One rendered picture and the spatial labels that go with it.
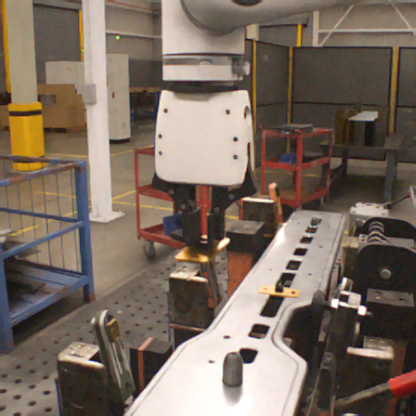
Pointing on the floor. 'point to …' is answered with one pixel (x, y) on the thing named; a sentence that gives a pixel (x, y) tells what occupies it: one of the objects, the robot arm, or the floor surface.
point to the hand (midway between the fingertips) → (203, 227)
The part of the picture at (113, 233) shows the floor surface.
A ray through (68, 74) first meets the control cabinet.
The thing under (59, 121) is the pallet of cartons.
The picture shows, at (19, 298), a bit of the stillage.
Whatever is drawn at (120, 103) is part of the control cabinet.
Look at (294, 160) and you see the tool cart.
